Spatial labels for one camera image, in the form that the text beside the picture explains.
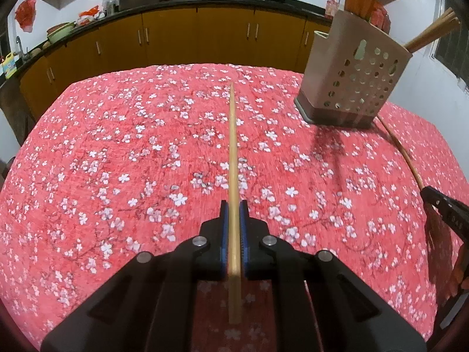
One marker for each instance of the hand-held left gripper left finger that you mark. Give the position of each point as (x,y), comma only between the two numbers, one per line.
(225,234)

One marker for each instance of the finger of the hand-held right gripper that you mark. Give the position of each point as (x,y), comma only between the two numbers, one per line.
(445,207)

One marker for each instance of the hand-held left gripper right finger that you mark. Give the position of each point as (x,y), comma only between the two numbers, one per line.
(243,234)

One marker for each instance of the beige perforated utensil holder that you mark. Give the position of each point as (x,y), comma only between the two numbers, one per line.
(351,91)

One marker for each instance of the person's right hand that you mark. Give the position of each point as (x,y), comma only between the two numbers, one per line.
(462,267)

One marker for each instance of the red floral tablecloth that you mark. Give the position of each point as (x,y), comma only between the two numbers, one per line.
(128,172)

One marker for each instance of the wooden base cabinets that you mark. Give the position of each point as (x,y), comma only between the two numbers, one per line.
(176,40)

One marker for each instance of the red packets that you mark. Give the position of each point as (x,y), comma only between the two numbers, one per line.
(381,16)

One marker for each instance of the pink packet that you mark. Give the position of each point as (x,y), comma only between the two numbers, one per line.
(332,8)

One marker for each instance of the black kitchen countertop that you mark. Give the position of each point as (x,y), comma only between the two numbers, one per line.
(157,4)

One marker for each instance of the orange plastic bag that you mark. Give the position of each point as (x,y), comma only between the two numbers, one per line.
(89,15)

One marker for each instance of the clear plastic bag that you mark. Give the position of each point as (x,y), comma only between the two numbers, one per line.
(111,2)

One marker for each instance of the stacked wash basins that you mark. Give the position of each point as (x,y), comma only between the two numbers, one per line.
(61,33)

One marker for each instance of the yellow oil jug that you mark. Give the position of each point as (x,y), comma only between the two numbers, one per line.
(9,66)

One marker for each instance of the metal faucet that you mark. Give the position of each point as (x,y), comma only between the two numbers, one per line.
(21,47)

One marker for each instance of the red plastic bag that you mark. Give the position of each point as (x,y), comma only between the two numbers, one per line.
(25,14)

